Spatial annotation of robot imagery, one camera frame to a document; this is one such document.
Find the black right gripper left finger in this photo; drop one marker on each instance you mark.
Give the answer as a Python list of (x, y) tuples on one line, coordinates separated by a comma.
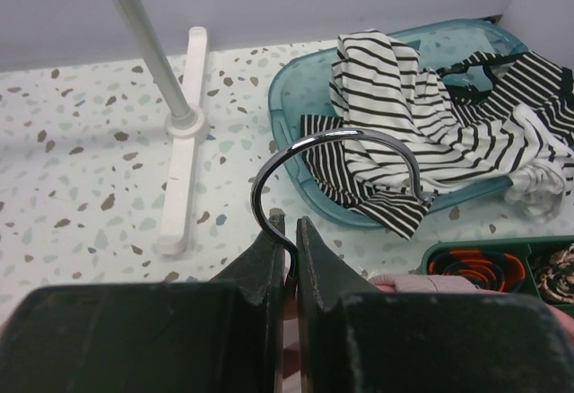
[(223, 335)]

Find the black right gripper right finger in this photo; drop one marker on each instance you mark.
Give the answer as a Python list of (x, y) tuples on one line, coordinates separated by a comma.
[(355, 338)]

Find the pink plastic hanger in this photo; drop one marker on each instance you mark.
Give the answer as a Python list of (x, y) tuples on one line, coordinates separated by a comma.
[(287, 159)]

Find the pink tank top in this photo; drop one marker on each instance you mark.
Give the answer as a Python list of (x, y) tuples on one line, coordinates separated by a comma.
[(395, 284)]

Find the grey white hanger rack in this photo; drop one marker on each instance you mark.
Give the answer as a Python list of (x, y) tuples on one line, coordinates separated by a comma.
[(186, 124)]

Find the green compartment tray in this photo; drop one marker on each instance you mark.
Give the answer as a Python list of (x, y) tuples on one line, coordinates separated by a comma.
[(541, 267)]

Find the teal plastic basket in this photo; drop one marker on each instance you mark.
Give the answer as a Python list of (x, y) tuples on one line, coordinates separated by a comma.
[(301, 88)]

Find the black white striped garment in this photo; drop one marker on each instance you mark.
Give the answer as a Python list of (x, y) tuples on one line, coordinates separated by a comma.
[(485, 117)]

